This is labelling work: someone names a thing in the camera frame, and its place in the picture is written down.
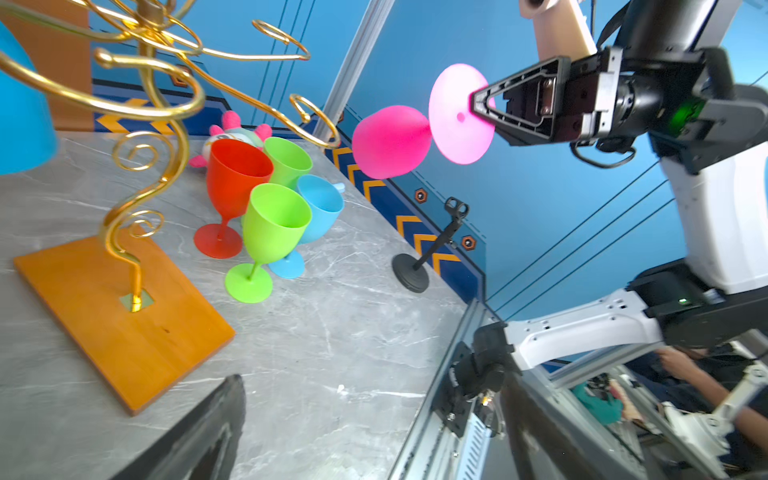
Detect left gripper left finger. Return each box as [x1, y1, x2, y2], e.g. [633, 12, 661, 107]
[114, 374, 246, 479]

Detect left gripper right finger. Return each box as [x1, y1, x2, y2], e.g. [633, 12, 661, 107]
[500, 373, 636, 479]

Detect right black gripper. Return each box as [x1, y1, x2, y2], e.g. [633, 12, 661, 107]
[470, 47, 666, 146]

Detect pink wine glass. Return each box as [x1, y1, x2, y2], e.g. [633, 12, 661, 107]
[352, 63, 495, 180]

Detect blue wine glass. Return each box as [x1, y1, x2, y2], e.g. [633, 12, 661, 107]
[0, 21, 59, 176]
[269, 174, 346, 279]

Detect green wine glass front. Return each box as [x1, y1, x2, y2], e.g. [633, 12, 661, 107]
[225, 183, 312, 304]

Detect green wine glass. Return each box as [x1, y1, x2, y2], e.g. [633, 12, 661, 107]
[264, 137, 313, 189]
[225, 183, 312, 304]

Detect red wine glass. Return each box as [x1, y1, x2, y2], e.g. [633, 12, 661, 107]
[194, 139, 274, 259]

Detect blue wine glass back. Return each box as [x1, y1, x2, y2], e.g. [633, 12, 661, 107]
[0, 21, 59, 176]

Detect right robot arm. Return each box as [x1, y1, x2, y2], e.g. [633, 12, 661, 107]
[453, 1, 767, 396]

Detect wooden rack base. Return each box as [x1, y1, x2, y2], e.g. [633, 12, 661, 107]
[14, 231, 235, 415]

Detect person behind the cell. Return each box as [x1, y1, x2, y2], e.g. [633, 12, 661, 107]
[655, 347, 767, 454]

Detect black round stand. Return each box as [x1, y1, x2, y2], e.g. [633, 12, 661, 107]
[392, 197, 470, 294]

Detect white plush bird toy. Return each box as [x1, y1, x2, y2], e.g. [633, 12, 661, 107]
[188, 111, 273, 168]

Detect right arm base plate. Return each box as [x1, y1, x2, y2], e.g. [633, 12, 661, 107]
[431, 342, 510, 438]

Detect aluminium front rail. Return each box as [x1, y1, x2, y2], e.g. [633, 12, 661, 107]
[389, 299, 649, 479]

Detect gold wire glass rack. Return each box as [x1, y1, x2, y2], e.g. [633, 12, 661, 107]
[1, 1, 341, 313]

